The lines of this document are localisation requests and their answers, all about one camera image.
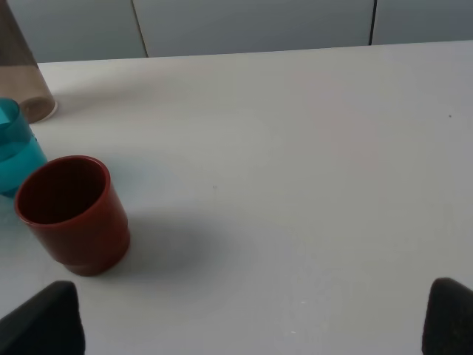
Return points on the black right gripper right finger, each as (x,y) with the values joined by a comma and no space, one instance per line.
(448,323)

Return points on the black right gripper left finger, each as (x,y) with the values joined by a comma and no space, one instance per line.
(48,323)

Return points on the teal translucent plastic cup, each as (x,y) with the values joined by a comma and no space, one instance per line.
(21,154)

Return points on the red plastic cup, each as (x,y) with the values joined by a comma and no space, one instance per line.
(71,206)

